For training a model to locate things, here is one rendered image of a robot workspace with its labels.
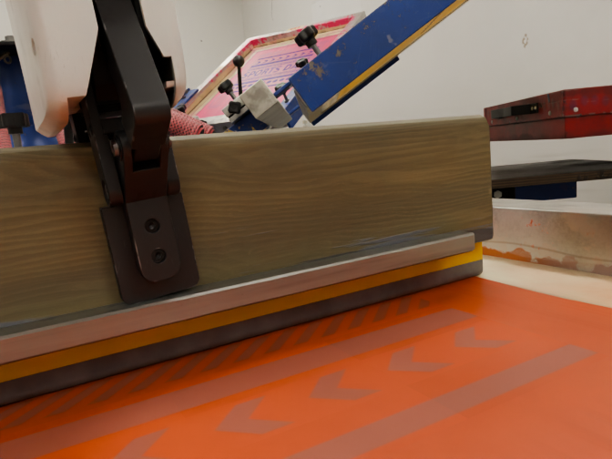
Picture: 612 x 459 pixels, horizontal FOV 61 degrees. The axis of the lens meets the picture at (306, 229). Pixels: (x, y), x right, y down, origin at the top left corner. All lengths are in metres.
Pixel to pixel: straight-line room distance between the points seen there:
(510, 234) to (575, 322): 0.13
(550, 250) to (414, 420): 0.21
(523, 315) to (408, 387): 0.09
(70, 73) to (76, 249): 0.07
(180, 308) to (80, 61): 0.10
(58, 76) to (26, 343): 0.09
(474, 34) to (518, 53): 0.28
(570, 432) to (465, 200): 0.17
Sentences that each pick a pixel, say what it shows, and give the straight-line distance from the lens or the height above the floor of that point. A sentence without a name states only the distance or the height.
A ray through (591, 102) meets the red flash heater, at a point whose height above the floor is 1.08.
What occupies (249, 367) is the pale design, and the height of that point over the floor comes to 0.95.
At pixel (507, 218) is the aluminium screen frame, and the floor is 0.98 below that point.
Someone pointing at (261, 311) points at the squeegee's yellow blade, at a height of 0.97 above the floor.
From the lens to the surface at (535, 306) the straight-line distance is 0.29.
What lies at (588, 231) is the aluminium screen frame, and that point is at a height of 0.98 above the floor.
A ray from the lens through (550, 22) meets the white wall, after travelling 2.56.
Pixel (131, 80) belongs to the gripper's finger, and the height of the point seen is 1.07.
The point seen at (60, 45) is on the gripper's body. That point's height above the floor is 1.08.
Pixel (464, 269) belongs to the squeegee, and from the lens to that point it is 0.34.
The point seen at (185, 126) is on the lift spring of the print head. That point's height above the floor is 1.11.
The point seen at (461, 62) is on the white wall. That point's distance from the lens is 2.88.
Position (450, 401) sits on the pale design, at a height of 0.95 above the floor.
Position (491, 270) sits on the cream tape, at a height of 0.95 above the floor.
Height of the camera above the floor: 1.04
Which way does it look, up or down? 9 degrees down
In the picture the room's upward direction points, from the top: 5 degrees counter-clockwise
